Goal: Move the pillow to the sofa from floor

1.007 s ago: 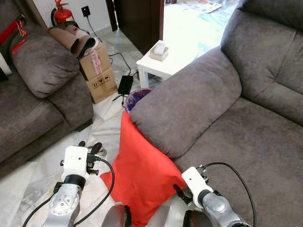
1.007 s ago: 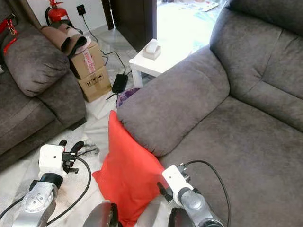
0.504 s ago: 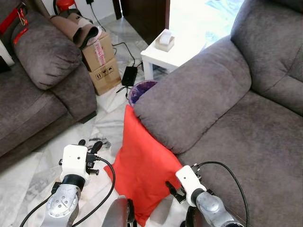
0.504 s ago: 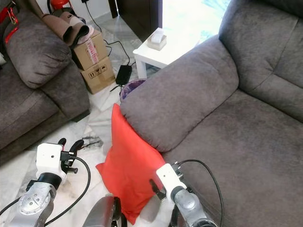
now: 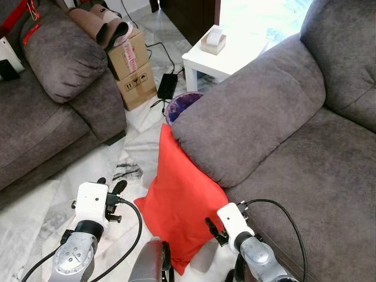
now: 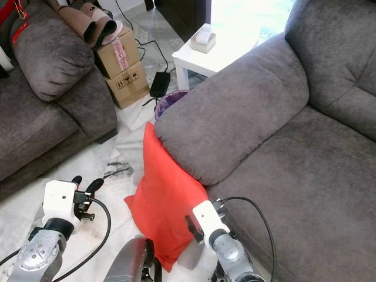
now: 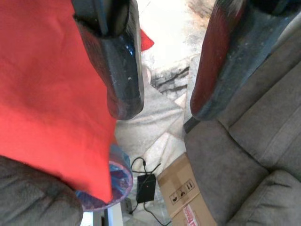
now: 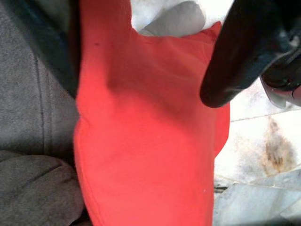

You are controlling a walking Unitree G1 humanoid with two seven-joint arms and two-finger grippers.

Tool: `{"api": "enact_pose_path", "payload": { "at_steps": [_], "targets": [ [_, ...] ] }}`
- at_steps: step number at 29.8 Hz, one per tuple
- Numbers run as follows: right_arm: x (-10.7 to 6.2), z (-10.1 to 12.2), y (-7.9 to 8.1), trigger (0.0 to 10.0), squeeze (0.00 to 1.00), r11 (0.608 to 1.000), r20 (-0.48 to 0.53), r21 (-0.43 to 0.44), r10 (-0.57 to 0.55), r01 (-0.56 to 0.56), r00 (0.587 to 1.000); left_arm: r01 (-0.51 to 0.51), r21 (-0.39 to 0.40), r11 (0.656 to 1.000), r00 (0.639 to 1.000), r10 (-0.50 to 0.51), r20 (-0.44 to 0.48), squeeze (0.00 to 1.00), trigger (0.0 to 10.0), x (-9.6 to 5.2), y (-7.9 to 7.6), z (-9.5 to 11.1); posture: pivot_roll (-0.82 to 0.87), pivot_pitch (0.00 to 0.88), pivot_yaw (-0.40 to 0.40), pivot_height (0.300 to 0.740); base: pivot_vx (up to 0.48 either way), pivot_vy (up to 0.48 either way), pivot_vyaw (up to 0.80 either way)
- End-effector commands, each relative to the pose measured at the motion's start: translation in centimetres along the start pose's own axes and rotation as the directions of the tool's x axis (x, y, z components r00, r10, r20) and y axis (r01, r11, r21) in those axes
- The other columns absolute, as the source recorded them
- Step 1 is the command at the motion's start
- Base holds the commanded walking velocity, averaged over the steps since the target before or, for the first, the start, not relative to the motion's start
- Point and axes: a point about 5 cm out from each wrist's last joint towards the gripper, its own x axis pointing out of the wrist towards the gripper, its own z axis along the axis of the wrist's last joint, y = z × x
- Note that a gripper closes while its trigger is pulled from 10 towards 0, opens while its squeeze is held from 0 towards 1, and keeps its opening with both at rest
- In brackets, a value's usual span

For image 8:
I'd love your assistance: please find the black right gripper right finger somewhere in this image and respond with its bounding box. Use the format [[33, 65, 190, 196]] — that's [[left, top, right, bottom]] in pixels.
[[199, 0, 301, 109]]

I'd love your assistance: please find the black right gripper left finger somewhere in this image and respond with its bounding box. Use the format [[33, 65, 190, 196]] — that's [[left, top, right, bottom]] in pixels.
[[7, 0, 82, 99]]

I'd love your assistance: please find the red pillow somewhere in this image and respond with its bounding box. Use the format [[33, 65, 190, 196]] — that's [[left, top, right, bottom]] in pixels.
[[73, 0, 231, 226]]

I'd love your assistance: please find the dark grey fabric sofa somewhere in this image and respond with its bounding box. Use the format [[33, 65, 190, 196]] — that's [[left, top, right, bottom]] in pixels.
[[0, 0, 95, 226]]

